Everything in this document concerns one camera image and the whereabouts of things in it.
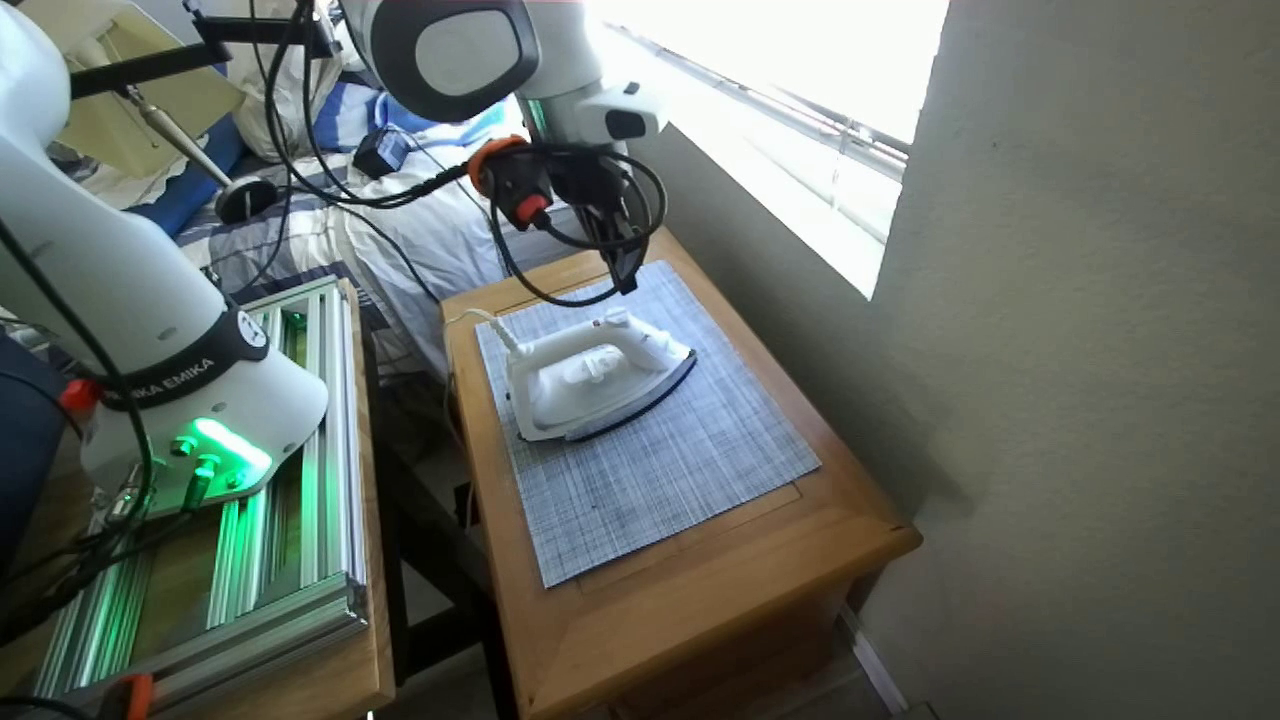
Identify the orange clamp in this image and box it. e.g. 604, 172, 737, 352
107, 668, 165, 720

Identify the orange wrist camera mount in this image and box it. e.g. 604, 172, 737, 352
465, 131, 560, 233

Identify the yellow cushion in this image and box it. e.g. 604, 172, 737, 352
11, 0, 254, 208

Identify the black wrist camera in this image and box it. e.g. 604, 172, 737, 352
479, 148, 553, 203

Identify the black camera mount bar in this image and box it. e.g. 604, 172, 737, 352
69, 12, 338, 104

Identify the black power adapter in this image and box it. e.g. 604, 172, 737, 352
347, 126, 412, 180

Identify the aluminium rail base frame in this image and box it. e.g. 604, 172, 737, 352
26, 278, 373, 711

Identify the grey grid ironing mat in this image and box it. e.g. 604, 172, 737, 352
472, 257, 823, 591

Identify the dark blue fabric object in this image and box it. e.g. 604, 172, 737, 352
0, 328, 87, 598

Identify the wooden side table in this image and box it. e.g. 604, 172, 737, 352
439, 219, 923, 720

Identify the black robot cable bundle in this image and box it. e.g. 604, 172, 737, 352
246, 0, 674, 312

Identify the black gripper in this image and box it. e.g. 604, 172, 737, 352
546, 146, 660, 299

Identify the red knob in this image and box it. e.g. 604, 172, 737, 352
58, 378, 100, 421

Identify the white clothes iron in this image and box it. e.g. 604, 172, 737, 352
501, 307, 703, 449

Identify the window with white blinds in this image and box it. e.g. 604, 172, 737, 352
585, 0, 951, 306

